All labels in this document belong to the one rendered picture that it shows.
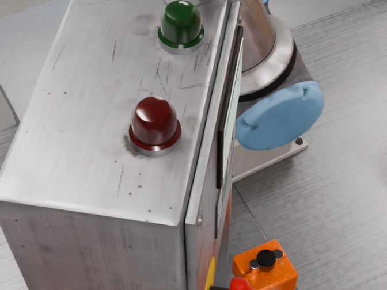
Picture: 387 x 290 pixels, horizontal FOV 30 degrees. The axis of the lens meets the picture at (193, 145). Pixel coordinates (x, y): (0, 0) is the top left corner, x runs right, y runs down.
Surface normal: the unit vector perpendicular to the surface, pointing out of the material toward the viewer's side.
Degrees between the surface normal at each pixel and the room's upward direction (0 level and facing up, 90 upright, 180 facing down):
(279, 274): 0
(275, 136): 95
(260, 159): 90
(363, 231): 0
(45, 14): 0
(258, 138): 95
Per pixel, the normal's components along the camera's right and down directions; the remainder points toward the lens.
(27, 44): -0.01, -0.61
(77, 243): -0.18, 0.78
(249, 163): 0.48, 0.69
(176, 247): 0.22, 0.77
